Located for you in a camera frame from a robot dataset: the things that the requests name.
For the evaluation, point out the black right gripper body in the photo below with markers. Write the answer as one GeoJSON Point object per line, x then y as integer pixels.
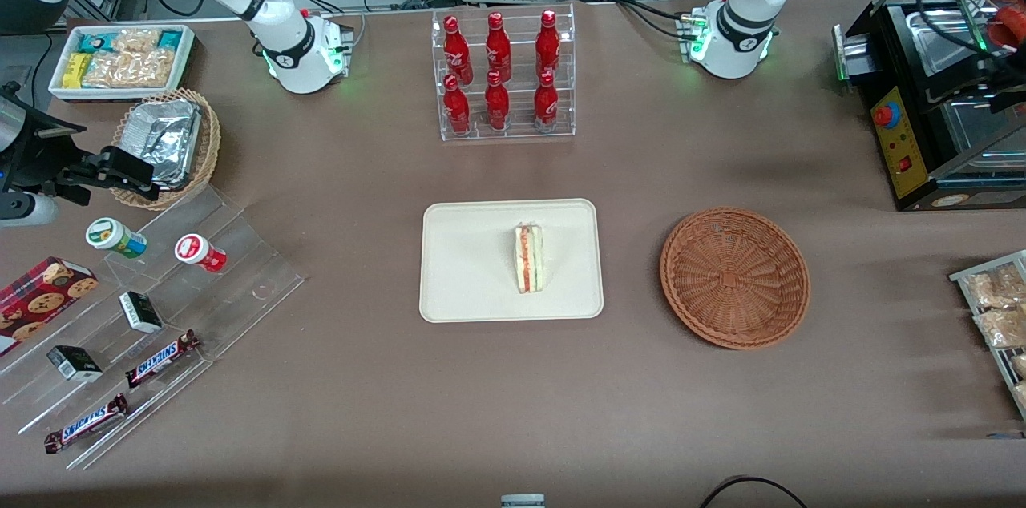
{"type": "Point", "coordinates": [38, 149]}

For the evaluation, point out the triangle sandwich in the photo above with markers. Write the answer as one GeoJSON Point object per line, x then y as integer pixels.
{"type": "Point", "coordinates": [529, 260]}

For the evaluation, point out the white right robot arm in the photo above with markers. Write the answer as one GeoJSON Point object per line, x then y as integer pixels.
{"type": "Point", "coordinates": [288, 51]}

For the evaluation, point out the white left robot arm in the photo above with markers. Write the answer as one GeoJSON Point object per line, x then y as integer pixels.
{"type": "Point", "coordinates": [737, 35]}

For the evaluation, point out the small wicker basket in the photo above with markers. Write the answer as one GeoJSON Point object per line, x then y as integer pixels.
{"type": "Point", "coordinates": [208, 147]}

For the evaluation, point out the cream plastic tray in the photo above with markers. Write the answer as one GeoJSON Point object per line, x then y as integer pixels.
{"type": "Point", "coordinates": [465, 260]}

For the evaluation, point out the large round wicker basket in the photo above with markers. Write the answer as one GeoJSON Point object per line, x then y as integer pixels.
{"type": "Point", "coordinates": [733, 280]}

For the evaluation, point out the tray of packaged snacks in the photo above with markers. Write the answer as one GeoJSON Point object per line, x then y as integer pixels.
{"type": "Point", "coordinates": [962, 277]}

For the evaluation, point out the aluminium foil containers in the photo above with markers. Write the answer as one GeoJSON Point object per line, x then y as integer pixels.
{"type": "Point", "coordinates": [164, 135]}

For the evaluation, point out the green lid cup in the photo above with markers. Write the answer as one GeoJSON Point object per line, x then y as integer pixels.
{"type": "Point", "coordinates": [108, 234]}

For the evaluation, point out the white plastic bin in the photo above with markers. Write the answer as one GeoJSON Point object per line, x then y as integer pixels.
{"type": "Point", "coordinates": [120, 94]}

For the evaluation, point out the yellow snack packet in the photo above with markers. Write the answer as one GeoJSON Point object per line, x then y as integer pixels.
{"type": "Point", "coordinates": [76, 70]}

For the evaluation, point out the clear bag of snacks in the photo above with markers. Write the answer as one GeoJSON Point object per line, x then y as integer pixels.
{"type": "Point", "coordinates": [136, 41]}
{"type": "Point", "coordinates": [132, 69]}

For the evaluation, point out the red lid cup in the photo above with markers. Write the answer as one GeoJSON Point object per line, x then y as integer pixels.
{"type": "Point", "coordinates": [196, 250]}

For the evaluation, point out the red tartan cookie box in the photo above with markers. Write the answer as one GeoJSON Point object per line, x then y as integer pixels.
{"type": "Point", "coordinates": [40, 300]}

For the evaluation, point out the teal snack packet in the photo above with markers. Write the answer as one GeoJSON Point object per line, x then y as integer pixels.
{"type": "Point", "coordinates": [170, 39]}
{"type": "Point", "coordinates": [96, 42]}

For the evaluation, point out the small black box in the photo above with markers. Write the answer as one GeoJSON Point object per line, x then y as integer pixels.
{"type": "Point", "coordinates": [140, 312]}
{"type": "Point", "coordinates": [74, 364]}

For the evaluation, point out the clear acrylic stepped display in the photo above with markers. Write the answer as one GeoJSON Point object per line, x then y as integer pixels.
{"type": "Point", "coordinates": [240, 284]}

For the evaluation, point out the Snickers bar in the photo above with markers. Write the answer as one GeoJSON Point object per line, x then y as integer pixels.
{"type": "Point", "coordinates": [86, 424]}
{"type": "Point", "coordinates": [160, 360]}

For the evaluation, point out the red cola bottle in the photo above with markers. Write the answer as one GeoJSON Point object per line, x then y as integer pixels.
{"type": "Point", "coordinates": [498, 47]}
{"type": "Point", "coordinates": [547, 43]}
{"type": "Point", "coordinates": [497, 103]}
{"type": "Point", "coordinates": [546, 103]}
{"type": "Point", "coordinates": [457, 107]}
{"type": "Point", "coordinates": [457, 51]}

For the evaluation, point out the clear acrylic bottle rack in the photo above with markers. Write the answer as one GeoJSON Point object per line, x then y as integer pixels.
{"type": "Point", "coordinates": [521, 131]}

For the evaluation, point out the grey white device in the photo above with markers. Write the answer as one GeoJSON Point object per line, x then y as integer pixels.
{"type": "Point", "coordinates": [523, 501]}

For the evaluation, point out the black glass food warmer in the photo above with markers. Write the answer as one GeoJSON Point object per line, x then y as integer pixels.
{"type": "Point", "coordinates": [902, 139]}

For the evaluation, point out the steel warmer pan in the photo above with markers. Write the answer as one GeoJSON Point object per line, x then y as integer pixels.
{"type": "Point", "coordinates": [982, 123]}
{"type": "Point", "coordinates": [946, 39]}

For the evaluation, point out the clear bag of crackers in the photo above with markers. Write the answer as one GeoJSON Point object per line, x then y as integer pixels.
{"type": "Point", "coordinates": [1002, 328]}
{"type": "Point", "coordinates": [1021, 394]}
{"type": "Point", "coordinates": [1019, 365]}
{"type": "Point", "coordinates": [994, 288]}

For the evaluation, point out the red sausage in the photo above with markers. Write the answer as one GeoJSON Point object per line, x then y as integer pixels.
{"type": "Point", "coordinates": [1011, 27]}

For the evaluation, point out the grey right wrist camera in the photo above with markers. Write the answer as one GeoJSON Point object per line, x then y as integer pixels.
{"type": "Point", "coordinates": [28, 210]}

